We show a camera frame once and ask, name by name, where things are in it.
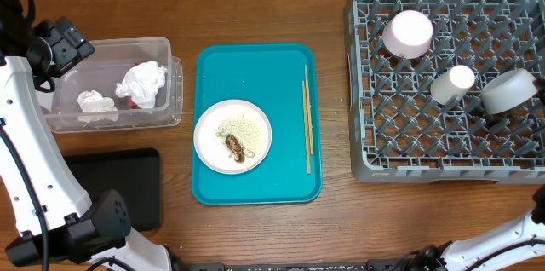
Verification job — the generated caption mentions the wooden chopstick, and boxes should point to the wooden chopstick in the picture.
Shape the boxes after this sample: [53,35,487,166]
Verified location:
[301,81,312,175]
[303,65,314,155]

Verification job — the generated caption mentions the white dinner plate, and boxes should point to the white dinner plate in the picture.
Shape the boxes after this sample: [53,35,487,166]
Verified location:
[193,100,273,175]

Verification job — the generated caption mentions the large white napkin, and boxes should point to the large white napkin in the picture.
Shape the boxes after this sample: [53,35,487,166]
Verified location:
[115,61,167,109]

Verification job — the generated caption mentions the pink shallow bowl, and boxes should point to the pink shallow bowl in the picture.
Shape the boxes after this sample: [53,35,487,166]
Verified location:
[382,10,433,59]

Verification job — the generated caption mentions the small white napkin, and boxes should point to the small white napkin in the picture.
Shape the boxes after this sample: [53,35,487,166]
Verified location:
[77,90,118,123]

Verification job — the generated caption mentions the white cup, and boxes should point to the white cup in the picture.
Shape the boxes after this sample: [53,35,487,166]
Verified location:
[430,65,475,105]

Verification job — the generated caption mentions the grey bowl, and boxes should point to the grey bowl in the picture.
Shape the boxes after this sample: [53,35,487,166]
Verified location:
[480,68,537,114]

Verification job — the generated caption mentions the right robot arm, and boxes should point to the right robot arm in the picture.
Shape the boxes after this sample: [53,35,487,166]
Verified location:
[392,187,544,271]

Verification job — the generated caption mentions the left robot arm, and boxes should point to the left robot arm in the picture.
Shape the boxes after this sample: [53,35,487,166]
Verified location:
[1,0,183,270]

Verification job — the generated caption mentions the clear plastic waste bin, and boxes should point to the clear plastic waste bin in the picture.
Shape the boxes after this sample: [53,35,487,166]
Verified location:
[37,37,183,134]

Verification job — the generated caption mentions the grey dishwasher rack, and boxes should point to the grey dishwasher rack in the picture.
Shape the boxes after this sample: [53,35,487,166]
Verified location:
[345,0,544,184]

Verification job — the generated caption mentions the pile of white rice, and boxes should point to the pile of white rice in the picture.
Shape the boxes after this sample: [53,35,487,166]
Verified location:
[215,118,262,150]

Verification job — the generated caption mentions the teal plastic serving tray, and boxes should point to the teal plastic serving tray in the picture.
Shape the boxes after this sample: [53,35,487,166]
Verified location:
[192,43,323,205]

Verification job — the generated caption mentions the brown food scrap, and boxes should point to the brown food scrap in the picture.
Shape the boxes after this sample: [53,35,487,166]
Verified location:
[215,130,255,164]

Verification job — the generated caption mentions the black rectangular tray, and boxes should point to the black rectangular tray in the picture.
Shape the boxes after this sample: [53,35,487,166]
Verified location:
[65,147,162,232]

